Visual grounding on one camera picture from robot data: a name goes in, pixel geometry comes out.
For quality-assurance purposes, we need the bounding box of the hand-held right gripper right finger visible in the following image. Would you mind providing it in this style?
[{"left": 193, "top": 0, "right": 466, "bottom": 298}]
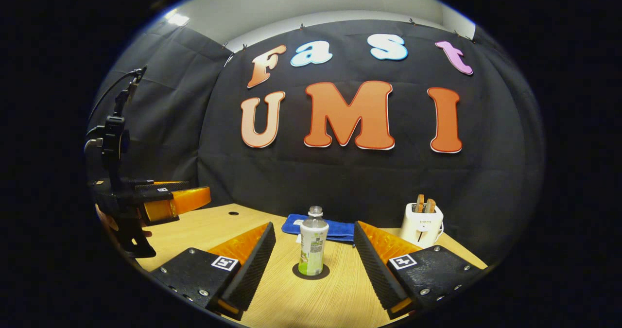
[{"left": 353, "top": 221, "right": 488, "bottom": 320}]

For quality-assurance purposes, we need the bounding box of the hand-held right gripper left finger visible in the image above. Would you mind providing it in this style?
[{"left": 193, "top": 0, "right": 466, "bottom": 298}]
[{"left": 148, "top": 222, "right": 276, "bottom": 321}]

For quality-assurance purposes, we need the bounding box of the dark brown round coaster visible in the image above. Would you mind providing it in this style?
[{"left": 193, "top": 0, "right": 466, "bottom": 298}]
[{"left": 292, "top": 262, "right": 330, "bottom": 280}]

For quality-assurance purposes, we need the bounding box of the clear water bottle white label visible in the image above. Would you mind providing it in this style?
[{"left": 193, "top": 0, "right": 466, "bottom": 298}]
[{"left": 297, "top": 206, "right": 330, "bottom": 276}]

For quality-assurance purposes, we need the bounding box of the blue towel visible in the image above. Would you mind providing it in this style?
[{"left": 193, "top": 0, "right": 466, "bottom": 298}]
[{"left": 281, "top": 214, "right": 356, "bottom": 243}]

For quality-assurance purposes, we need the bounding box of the white toaster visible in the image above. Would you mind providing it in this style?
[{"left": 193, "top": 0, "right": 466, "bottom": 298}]
[{"left": 399, "top": 203, "right": 445, "bottom": 249}]

